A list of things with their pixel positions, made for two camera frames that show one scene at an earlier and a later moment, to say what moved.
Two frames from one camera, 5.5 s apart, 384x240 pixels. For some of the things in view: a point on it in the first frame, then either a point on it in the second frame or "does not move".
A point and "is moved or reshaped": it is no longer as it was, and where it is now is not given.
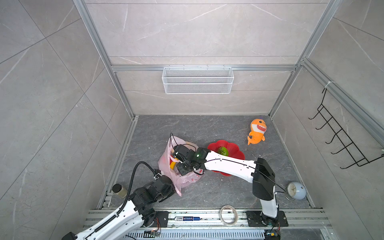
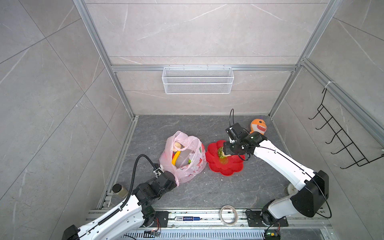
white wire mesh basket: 198,80 does not move
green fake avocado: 223,150 does not move
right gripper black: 181,171 → 226,148
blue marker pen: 187,218 does not move
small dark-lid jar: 119,190 does not move
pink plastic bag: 174,177 is moved or reshaped
